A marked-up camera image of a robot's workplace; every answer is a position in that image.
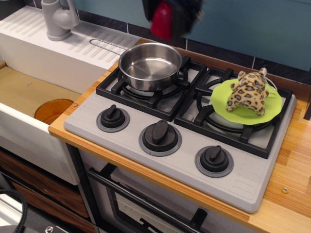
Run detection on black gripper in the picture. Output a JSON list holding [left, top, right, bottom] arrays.
[[142, 0, 205, 39]]

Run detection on red toy sweet potato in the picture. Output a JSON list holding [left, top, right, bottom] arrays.
[[151, 0, 173, 40]]

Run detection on leopard spotted stuffed cheetah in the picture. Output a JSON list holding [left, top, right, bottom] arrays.
[[226, 67, 269, 117]]

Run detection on stainless steel pan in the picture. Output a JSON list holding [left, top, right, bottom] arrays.
[[89, 38, 183, 92]]

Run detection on black left stove knob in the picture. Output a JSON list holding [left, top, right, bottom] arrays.
[[96, 104, 130, 133]]

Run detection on black stove knob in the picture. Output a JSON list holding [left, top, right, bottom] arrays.
[[96, 104, 130, 133], [138, 120, 182, 157], [195, 145, 234, 178]]

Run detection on black middle stove knob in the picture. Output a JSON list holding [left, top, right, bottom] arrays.
[[138, 120, 182, 157]]

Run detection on lime green plate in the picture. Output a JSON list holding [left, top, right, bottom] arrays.
[[210, 79, 283, 125]]

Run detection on black right stove knob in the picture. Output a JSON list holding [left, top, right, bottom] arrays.
[[195, 145, 234, 178]]

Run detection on grey toy stove top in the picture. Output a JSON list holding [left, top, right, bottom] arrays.
[[63, 65, 297, 214]]

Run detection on black left burner grate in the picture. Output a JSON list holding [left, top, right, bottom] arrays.
[[96, 56, 207, 121]]

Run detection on black burner grate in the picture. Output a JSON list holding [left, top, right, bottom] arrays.
[[96, 56, 207, 121], [174, 67, 296, 159]]

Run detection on black right burner grate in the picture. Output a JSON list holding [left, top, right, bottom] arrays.
[[174, 67, 296, 159]]

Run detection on grey toy faucet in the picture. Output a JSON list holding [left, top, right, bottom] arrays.
[[41, 0, 79, 41]]

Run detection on white toy sink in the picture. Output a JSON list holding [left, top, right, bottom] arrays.
[[0, 6, 138, 185]]

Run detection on orange sink drain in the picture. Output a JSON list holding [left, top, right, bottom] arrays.
[[34, 99, 73, 125]]

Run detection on oven door with window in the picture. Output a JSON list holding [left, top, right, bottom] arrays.
[[80, 151, 252, 233]]

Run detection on wooden drawer fronts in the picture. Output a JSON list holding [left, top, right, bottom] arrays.
[[0, 148, 96, 233]]

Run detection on black oven door handle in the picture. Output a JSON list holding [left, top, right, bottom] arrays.
[[87, 164, 207, 233]]

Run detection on black cable lower left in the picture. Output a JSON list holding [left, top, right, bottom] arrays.
[[0, 188, 29, 233]]

